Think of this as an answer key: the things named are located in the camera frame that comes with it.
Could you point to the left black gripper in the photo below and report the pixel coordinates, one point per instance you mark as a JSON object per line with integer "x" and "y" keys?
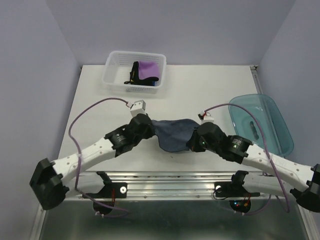
{"x": 151, "y": 131}

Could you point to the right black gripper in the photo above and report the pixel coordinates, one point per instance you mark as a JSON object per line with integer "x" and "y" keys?
{"x": 193, "y": 145}

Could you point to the dark navy towel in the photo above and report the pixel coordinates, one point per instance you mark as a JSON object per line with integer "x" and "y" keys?
{"x": 173, "y": 135}

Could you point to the purple towel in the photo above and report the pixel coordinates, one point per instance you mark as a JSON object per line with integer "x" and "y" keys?
{"x": 148, "y": 70}

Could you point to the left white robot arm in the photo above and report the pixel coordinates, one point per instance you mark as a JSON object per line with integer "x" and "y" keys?
{"x": 50, "y": 178}

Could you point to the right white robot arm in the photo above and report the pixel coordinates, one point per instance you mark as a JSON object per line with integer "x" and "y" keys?
{"x": 285, "y": 178}

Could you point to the white perforated plastic basket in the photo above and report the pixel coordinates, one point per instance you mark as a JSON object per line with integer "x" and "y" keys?
{"x": 119, "y": 65}

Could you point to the translucent blue plastic bin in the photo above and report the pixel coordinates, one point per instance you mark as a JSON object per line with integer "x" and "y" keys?
{"x": 254, "y": 112}

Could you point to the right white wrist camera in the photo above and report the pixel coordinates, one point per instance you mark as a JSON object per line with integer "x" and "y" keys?
{"x": 205, "y": 117}

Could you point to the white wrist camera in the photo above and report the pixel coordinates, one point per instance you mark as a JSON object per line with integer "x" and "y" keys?
{"x": 136, "y": 108}
{"x": 205, "y": 117}

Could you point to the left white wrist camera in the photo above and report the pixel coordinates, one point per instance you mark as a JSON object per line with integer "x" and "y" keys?
{"x": 136, "y": 108}

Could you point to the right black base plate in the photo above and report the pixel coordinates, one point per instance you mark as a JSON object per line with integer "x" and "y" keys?
{"x": 239, "y": 198}

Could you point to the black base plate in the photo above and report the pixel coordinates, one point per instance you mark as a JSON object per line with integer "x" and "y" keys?
{"x": 109, "y": 193}
{"x": 239, "y": 198}

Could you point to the aluminium mounting rail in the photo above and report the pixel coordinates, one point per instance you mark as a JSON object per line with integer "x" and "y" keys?
{"x": 153, "y": 186}

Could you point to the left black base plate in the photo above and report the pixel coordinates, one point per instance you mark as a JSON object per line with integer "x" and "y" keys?
{"x": 109, "y": 193}

